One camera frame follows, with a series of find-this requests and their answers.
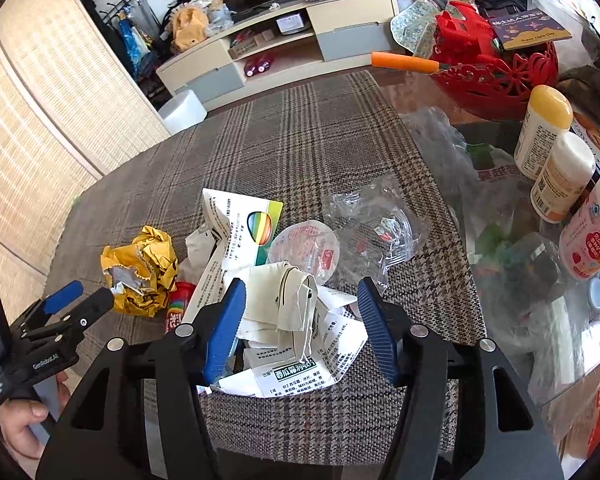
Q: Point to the white box with rainbow print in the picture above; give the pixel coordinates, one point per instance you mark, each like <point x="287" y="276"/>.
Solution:
<point x="260" y="225"/>

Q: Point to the crumpled silver plastic bag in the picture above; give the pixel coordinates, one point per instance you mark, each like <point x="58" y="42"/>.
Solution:
<point x="219" y="12"/>

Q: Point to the white bottle with pink label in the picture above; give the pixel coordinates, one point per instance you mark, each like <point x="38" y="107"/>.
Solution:
<point x="592" y="240"/>

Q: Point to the black bag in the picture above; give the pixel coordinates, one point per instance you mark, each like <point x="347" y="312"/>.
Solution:
<point x="500" y="2"/>

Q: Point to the brown cardboard box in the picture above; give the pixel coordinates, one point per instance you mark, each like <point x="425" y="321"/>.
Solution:
<point x="250" y="45"/>

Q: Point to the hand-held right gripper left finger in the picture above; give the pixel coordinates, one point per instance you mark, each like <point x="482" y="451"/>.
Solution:
<point x="224" y="332"/>

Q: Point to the red glossy object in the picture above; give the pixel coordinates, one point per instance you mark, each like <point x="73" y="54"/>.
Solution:
<point x="251" y="66"/>
<point x="265" y="62"/>

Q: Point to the dark blue book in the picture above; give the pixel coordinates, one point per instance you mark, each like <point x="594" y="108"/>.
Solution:
<point x="525" y="27"/>

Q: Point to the white bottle with yellow cap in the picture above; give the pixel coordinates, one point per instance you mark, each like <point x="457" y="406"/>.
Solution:
<point x="540" y="130"/>

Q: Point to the small white device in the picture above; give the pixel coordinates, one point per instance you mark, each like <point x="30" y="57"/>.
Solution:
<point x="291" y="24"/>

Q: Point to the brown cloth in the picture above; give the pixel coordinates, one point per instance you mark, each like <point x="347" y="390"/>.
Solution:
<point x="590" y="92"/>

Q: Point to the green floral cloth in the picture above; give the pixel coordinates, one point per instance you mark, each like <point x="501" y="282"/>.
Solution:
<point x="410" y="25"/>

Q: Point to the large clear plastic bag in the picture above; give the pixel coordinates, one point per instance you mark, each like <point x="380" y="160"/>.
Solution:
<point x="480" y="200"/>

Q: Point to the red plastic basket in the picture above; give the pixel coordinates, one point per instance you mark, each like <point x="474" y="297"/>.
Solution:
<point x="485" y="85"/>

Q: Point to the person's left hand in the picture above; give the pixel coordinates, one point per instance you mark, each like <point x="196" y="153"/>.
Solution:
<point x="22" y="427"/>

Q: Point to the yellow plush backpack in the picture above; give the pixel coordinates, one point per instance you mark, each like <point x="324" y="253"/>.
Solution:
<point x="190" y="27"/>

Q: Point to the beige and grey TV cabinet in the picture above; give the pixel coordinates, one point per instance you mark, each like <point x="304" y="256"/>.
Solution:
<point x="340" y="10"/>

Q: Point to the small red candy tube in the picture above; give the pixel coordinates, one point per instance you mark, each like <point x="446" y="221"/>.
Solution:
<point x="179" y="306"/>

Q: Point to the clear plastic wrapper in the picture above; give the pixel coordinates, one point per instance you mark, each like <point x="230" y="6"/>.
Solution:
<point x="375" y="220"/>

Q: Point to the blue bag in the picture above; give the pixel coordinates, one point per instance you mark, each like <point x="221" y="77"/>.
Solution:
<point x="132" y="45"/>

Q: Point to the white paper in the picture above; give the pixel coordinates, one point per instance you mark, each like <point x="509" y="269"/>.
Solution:
<point x="290" y="300"/>

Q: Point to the round clear plastic lid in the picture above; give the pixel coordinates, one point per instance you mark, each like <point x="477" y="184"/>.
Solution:
<point x="305" y="247"/>

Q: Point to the bamboo folding screen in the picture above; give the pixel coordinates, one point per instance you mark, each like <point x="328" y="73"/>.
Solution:
<point x="55" y="85"/>

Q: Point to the yellow foil wrapper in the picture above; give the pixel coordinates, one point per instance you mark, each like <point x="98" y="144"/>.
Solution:
<point x="140" y="260"/>

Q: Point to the clear zip bag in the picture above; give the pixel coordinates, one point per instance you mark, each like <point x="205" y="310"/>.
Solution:
<point x="555" y="5"/>

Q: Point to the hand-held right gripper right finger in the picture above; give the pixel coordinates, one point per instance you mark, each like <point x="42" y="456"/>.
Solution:
<point x="376" y="330"/>

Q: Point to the white printed box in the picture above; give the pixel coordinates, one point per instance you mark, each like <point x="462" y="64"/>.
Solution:
<point x="300" y="375"/>

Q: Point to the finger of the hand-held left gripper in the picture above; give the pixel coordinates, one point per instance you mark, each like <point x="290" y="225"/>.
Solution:
<point x="64" y="295"/>
<point x="92" y="310"/>

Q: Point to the grey plaid tablecloth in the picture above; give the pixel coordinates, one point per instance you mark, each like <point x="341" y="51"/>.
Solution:
<point x="280" y="150"/>

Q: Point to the white plastic stool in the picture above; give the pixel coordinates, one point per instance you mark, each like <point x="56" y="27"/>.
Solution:
<point x="182" y="110"/>

